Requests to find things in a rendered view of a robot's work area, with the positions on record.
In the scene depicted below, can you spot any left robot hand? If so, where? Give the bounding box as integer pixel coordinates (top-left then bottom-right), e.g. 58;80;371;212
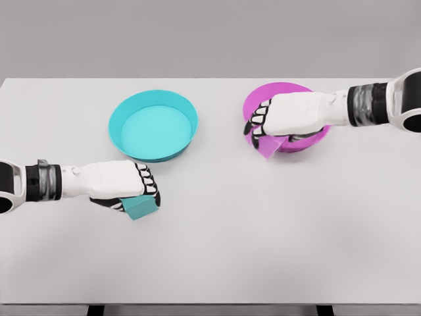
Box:
86;159;162;215

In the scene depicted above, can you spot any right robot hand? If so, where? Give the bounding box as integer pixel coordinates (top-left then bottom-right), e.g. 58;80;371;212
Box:
243;92;330;150

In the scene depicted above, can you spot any teal block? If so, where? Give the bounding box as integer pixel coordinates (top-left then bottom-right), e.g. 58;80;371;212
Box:
120;196;159;221

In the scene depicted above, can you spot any magenta block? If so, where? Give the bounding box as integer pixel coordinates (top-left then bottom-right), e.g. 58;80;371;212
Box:
255;134;287;162

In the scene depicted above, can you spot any magenta plate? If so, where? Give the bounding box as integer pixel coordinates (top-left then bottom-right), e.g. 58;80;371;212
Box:
243;82;331;154

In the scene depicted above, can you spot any teal plate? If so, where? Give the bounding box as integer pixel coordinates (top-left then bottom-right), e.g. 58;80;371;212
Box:
108;90;199;163

